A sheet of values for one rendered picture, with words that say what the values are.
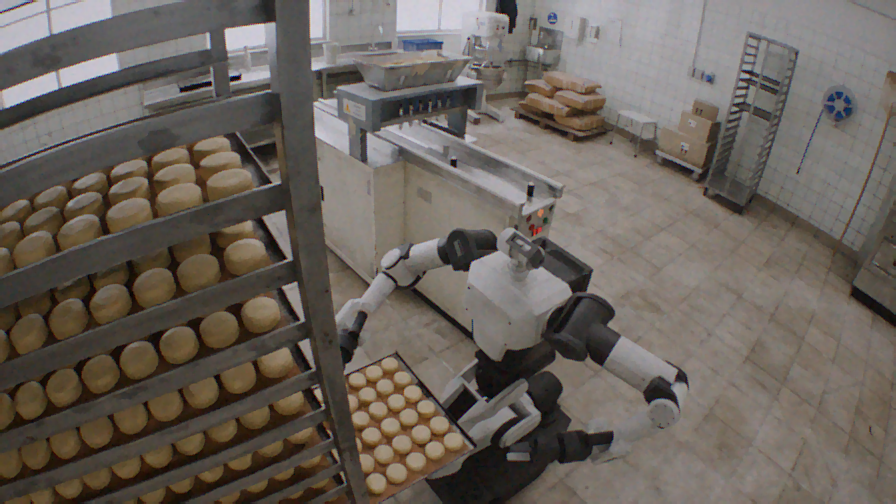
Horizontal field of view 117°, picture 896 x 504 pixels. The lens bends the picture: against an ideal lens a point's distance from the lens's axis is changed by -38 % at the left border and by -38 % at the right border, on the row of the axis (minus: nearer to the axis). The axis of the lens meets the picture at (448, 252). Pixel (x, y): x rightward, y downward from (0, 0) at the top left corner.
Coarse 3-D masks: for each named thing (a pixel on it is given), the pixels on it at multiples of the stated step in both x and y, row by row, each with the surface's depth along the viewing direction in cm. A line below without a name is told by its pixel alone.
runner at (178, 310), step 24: (288, 264) 44; (216, 288) 40; (240, 288) 42; (264, 288) 44; (144, 312) 36; (168, 312) 38; (192, 312) 39; (72, 336) 31; (96, 336) 33; (120, 336) 35; (24, 360) 28; (48, 360) 30; (72, 360) 32; (0, 384) 27
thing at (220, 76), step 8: (216, 32) 60; (224, 32) 61; (208, 40) 61; (216, 40) 61; (224, 40) 62; (216, 72) 64; (224, 72) 65; (216, 80) 65; (224, 80) 66; (216, 88) 65; (224, 88) 66; (216, 96) 66
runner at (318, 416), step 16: (304, 416) 58; (320, 416) 60; (272, 432) 55; (288, 432) 57; (240, 448) 53; (256, 448) 55; (192, 464) 49; (208, 464) 51; (144, 480) 45; (160, 480) 46; (176, 480) 48; (112, 496) 42; (128, 496) 44
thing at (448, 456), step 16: (400, 368) 127; (368, 384) 121; (384, 400) 116; (432, 416) 113; (400, 432) 108; (432, 432) 109; (448, 432) 109; (368, 448) 103; (416, 448) 105; (464, 448) 105; (432, 464) 101; (416, 480) 97; (384, 496) 92
